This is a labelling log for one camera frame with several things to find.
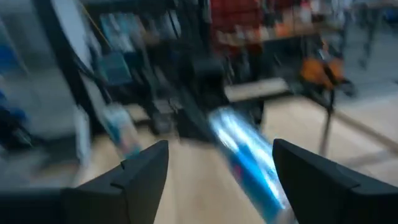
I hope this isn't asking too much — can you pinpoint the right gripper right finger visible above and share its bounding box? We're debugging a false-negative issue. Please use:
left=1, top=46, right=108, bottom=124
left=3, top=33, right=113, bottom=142
left=272, top=138, right=398, bottom=224

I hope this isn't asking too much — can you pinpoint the black aluminium rig frame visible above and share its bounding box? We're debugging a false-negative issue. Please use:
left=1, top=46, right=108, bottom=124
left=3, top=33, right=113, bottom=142
left=30, top=0, right=113, bottom=134

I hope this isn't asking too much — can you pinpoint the orange shop vacuum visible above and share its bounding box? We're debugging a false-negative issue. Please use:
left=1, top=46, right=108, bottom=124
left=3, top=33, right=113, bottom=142
left=300, top=55, right=357, bottom=99

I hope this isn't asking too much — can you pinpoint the blue silver Red Bull can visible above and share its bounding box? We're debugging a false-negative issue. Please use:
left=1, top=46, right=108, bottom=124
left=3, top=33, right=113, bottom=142
left=104, top=104, right=142, bottom=158
left=208, top=107, right=298, bottom=224

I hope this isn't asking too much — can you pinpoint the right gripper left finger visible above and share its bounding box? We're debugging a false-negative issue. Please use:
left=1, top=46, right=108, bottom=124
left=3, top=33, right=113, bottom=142
left=0, top=139, right=170, bottom=224

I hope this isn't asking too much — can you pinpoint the red tool cabinet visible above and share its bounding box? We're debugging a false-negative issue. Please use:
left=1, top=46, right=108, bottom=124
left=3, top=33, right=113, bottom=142
left=211, top=0, right=265, bottom=54

